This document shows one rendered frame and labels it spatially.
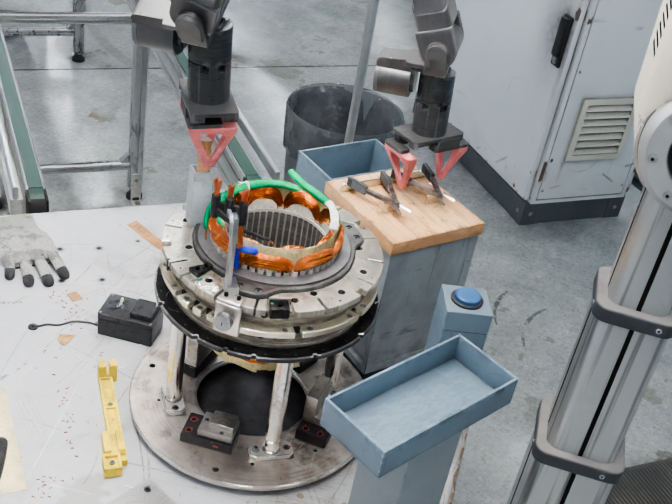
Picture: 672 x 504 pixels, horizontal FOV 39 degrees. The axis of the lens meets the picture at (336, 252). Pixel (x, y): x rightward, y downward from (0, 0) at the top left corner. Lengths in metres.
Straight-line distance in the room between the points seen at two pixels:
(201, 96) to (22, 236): 0.71
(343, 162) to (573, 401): 0.66
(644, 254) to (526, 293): 2.19
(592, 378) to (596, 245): 2.51
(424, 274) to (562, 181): 2.24
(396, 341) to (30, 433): 0.61
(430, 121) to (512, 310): 1.83
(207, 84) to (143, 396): 0.53
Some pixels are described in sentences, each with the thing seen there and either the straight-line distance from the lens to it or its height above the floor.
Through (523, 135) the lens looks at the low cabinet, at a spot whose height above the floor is 0.33.
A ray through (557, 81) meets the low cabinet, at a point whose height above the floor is 0.60.
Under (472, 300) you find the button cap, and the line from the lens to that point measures 1.45.
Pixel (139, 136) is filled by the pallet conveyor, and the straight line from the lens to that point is 3.42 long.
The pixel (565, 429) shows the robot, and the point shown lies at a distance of 1.42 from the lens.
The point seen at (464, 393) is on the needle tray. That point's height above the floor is 1.03.
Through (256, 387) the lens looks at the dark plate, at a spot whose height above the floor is 0.78.
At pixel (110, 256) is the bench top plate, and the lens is 1.89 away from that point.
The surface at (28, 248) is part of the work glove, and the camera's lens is 1.87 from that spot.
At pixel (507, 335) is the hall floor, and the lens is 3.20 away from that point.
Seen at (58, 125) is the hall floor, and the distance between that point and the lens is 4.03.
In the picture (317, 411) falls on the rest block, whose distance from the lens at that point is 1.50.
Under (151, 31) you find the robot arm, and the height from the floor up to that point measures 1.38.
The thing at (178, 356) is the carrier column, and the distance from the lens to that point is 1.47.
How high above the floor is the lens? 1.86
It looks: 33 degrees down
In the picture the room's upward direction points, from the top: 11 degrees clockwise
